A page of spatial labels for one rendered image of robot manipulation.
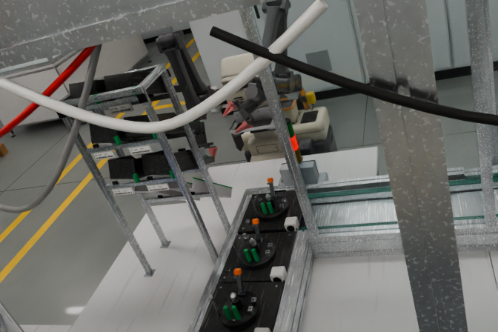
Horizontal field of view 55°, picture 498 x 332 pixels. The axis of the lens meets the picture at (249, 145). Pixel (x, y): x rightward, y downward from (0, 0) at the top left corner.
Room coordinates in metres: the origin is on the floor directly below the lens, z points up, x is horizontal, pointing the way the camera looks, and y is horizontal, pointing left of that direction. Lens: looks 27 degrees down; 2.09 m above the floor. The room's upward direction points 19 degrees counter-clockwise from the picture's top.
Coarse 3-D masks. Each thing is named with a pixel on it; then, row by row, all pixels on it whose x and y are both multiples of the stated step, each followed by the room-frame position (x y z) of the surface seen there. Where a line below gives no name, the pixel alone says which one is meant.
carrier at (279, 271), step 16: (240, 240) 1.47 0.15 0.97; (256, 240) 1.40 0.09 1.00; (272, 240) 1.40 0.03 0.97; (288, 240) 1.37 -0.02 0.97; (240, 256) 1.34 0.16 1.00; (256, 256) 1.30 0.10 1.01; (272, 256) 1.30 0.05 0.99; (288, 256) 1.29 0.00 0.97; (224, 272) 1.33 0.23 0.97; (256, 272) 1.27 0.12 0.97; (272, 272) 1.22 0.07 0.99
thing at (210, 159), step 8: (160, 152) 1.69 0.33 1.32; (184, 152) 1.61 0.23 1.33; (192, 152) 1.64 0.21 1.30; (144, 160) 1.60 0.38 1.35; (152, 160) 1.58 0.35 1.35; (160, 160) 1.56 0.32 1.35; (176, 160) 1.56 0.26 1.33; (184, 160) 1.59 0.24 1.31; (192, 160) 1.63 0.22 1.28; (208, 160) 1.70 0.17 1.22; (144, 168) 1.59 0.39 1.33; (152, 168) 1.57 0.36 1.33; (160, 168) 1.55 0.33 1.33; (168, 168) 1.53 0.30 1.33; (184, 168) 1.58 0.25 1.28; (192, 168) 1.61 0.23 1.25
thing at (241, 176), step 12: (216, 168) 2.27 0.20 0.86; (228, 168) 2.23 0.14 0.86; (240, 168) 2.19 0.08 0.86; (252, 168) 2.15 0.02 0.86; (264, 168) 2.11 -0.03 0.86; (276, 168) 2.06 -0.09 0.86; (216, 180) 2.15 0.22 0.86; (228, 180) 2.11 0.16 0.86; (240, 180) 2.07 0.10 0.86; (252, 180) 2.03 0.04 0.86; (264, 180) 2.00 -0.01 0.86; (276, 180) 1.96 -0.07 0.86; (240, 192) 1.97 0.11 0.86
